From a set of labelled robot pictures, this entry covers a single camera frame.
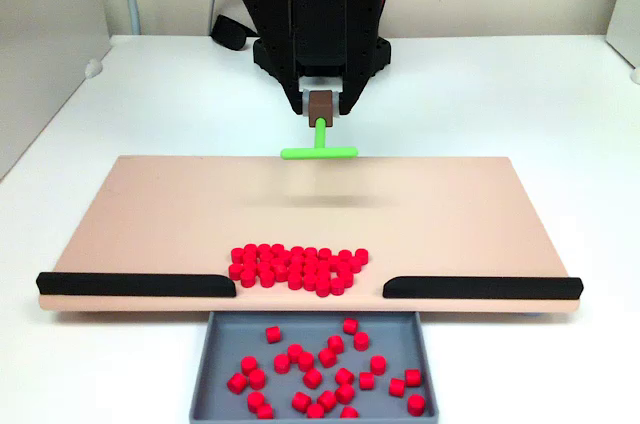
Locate green T pusher brown handle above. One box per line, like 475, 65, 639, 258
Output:
279, 90, 360, 161

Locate beige flat board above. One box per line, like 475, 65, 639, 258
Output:
37, 155, 584, 316

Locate grey rectangular tray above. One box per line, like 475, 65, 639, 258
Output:
188, 310, 441, 421

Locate black strap clamp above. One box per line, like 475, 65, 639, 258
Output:
208, 13, 259, 51

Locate black rail strip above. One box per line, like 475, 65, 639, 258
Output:
35, 271, 237, 299
382, 275, 585, 301

